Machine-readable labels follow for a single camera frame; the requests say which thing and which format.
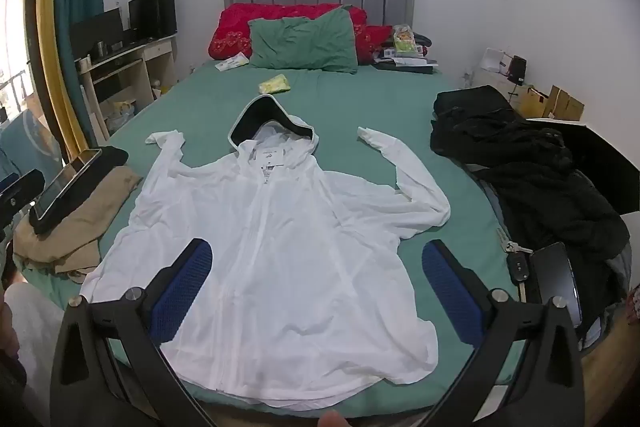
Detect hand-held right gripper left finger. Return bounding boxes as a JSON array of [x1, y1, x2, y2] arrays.
[[50, 237, 216, 427]]

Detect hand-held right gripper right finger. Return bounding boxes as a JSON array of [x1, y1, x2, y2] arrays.
[[421, 239, 586, 427]]

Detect white hooded jacket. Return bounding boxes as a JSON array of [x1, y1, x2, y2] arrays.
[[80, 98, 452, 405]]

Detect pile of black clothes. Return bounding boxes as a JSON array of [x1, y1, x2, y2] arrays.
[[430, 85, 631, 268]]

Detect black tablet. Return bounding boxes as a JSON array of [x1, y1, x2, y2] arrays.
[[28, 148, 103, 233]]

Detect blue printed cloth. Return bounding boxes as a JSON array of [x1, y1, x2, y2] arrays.
[[0, 112, 62, 188]]

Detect car key bunch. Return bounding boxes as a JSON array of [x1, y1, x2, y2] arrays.
[[495, 227, 535, 305]]

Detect beige pants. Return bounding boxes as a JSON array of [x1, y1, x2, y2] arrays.
[[14, 167, 143, 283]]

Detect black smartphone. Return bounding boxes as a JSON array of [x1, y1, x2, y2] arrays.
[[529, 242, 583, 333]]

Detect black cloth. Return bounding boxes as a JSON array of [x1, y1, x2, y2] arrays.
[[97, 146, 130, 172]]

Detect person's grey trouser leg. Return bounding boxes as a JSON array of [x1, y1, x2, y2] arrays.
[[4, 282, 66, 408]]

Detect window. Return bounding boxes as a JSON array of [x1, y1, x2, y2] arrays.
[[0, 0, 32, 118]]

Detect small black monitor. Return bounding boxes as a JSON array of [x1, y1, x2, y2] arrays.
[[70, 8, 125, 58]]

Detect wooden shelf unit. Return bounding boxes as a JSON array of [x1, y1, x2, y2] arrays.
[[75, 34, 178, 142]]

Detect yellow curtain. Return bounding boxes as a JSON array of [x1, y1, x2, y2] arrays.
[[37, 0, 86, 152]]

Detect brown paper bag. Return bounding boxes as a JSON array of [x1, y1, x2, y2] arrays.
[[515, 86, 550, 118]]

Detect cardboard boxes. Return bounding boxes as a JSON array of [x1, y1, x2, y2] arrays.
[[547, 85, 585, 122]]

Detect yellow packet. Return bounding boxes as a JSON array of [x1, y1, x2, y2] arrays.
[[257, 74, 291, 95]]

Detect white paper packet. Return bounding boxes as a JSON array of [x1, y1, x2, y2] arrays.
[[215, 54, 249, 71]]

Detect large black monitor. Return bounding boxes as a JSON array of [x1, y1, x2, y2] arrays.
[[128, 0, 178, 40]]

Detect black speaker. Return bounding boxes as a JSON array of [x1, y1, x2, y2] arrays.
[[507, 56, 527, 84]]

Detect white box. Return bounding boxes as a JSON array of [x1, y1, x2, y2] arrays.
[[480, 48, 506, 72]]

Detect green snack bag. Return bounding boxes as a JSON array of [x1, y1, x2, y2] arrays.
[[392, 24, 418, 55]]

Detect red quilt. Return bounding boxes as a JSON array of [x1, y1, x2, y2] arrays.
[[207, 3, 393, 65]]

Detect green pillow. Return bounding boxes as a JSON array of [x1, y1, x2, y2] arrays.
[[248, 5, 359, 74]]

